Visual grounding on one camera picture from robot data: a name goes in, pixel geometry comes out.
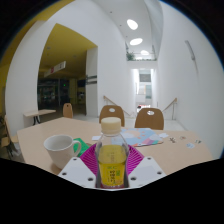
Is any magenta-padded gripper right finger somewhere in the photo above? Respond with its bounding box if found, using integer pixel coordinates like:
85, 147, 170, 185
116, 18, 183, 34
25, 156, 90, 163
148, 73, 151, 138
126, 143, 167, 189

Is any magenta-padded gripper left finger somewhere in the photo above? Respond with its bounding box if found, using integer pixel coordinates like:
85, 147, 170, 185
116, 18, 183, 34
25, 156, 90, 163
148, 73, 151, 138
57, 143, 100, 189

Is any yellow drink bottle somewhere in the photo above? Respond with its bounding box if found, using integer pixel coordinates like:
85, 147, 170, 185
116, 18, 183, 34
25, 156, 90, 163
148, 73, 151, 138
94, 116, 130, 189

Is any green folded paper piece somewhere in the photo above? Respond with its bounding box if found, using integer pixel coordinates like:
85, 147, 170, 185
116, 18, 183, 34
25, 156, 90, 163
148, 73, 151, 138
72, 137, 91, 158

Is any white ceramic mug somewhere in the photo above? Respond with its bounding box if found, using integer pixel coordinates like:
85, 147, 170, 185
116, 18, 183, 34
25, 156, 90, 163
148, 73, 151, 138
43, 134, 83, 170

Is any pastel colourful printed booklet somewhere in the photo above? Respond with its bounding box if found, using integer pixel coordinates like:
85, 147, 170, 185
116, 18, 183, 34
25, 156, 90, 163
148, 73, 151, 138
119, 127, 164, 148

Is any small wooden side table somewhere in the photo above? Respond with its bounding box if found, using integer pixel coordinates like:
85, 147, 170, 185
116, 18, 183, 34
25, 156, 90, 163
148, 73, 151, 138
23, 108, 57, 126

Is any wooden stair handrail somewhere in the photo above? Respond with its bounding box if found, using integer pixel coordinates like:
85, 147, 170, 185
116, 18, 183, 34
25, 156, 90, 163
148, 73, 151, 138
162, 97, 178, 113
102, 95, 131, 116

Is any hanging white red sign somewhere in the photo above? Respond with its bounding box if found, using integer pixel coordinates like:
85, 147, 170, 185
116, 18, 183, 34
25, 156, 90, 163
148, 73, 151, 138
43, 60, 67, 78

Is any green potted balcony plant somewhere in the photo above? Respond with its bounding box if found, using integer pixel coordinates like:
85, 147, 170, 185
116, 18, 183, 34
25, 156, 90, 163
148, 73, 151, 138
125, 51, 136, 62

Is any group of oval ceiling lights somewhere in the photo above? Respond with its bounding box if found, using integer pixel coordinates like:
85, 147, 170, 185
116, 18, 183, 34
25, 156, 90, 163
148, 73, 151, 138
125, 18, 151, 57

